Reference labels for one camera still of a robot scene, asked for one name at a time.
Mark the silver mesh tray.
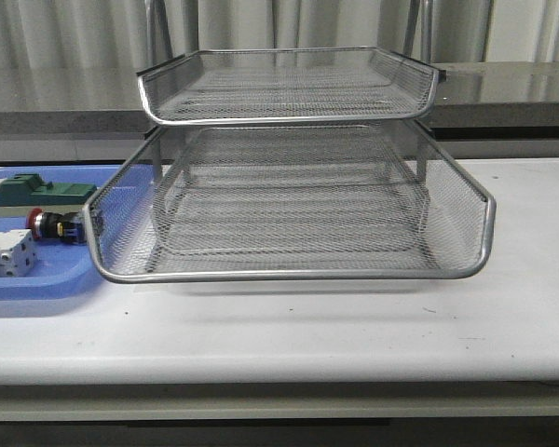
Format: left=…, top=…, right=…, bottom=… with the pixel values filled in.
left=137, top=47, right=446, bottom=127
left=83, top=120, right=496, bottom=283
left=153, top=162, right=429, bottom=257

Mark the red emergency stop button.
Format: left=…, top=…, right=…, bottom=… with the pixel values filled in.
left=26, top=208, right=87, bottom=245

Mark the silver mesh bottom tray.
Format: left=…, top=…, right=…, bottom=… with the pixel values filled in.
left=153, top=162, right=429, bottom=257

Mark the silver mesh top tray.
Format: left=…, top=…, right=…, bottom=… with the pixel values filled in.
left=137, top=47, right=446, bottom=127

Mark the blue plastic tray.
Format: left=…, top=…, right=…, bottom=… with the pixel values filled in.
left=0, top=165, right=118, bottom=300

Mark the grey stone window ledge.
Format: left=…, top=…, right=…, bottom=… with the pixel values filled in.
left=0, top=62, right=559, bottom=140

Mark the white curtain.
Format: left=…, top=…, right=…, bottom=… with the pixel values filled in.
left=0, top=1, right=559, bottom=69

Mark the grey metal rack frame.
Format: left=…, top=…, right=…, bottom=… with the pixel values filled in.
left=143, top=0, right=449, bottom=278

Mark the green and cream switch block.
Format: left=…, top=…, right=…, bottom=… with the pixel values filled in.
left=0, top=173, right=97, bottom=217

